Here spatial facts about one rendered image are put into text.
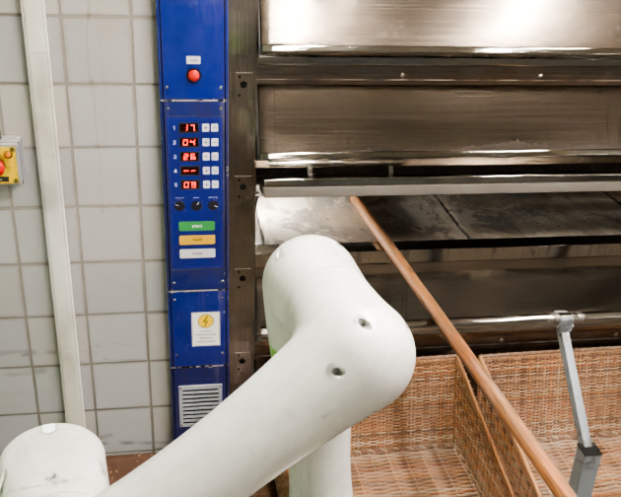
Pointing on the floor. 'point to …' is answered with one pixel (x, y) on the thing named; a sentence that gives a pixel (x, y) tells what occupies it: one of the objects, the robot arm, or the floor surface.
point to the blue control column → (184, 42)
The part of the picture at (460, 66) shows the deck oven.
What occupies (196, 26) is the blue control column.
